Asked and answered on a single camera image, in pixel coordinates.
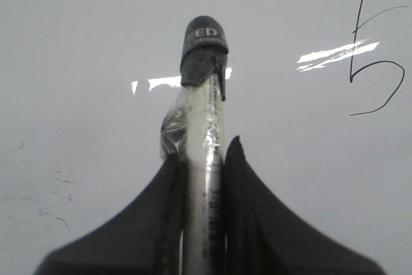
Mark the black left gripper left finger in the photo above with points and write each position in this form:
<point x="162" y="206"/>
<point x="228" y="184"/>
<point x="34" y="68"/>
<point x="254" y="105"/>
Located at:
<point x="144" y="238"/>

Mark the white whiteboard with aluminium frame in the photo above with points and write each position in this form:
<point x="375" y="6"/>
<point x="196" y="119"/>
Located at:
<point x="319" y="93"/>

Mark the white marker with black cap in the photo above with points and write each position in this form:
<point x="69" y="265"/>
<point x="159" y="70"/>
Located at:
<point x="193" y="130"/>

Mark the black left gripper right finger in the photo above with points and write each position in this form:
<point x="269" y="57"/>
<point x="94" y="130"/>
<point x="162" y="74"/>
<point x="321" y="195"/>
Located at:
<point x="265" y="237"/>

